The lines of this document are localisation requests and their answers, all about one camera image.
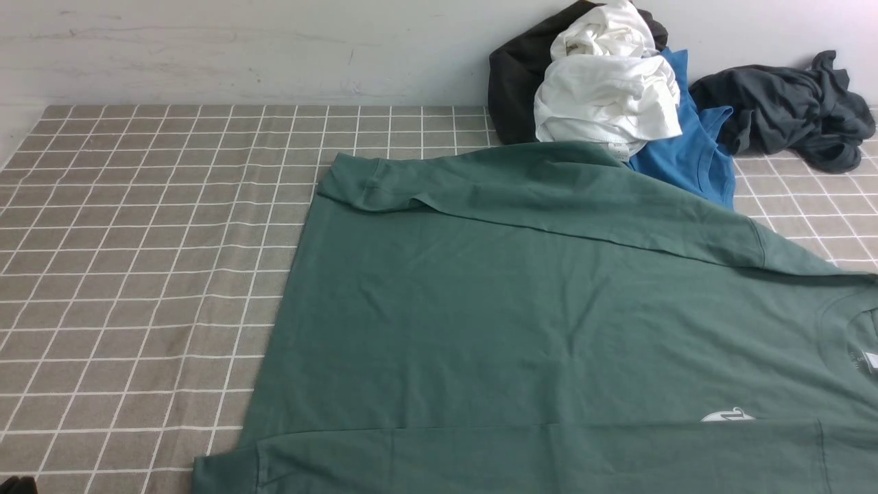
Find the green long-sleeve top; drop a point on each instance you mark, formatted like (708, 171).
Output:
(540, 319)

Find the dark grey crumpled shirt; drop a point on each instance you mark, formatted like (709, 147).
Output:
(810, 111)

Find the white crumpled shirt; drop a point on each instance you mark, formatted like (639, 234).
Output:
(608, 84)

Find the grey checked tablecloth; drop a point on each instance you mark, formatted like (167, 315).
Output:
(146, 250)

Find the black crumpled garment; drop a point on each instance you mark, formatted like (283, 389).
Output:
(518, 67)

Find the blue t-shirt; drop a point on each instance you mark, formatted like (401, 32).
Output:
(694, 161)

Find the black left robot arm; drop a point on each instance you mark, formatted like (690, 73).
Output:
(19, 485)

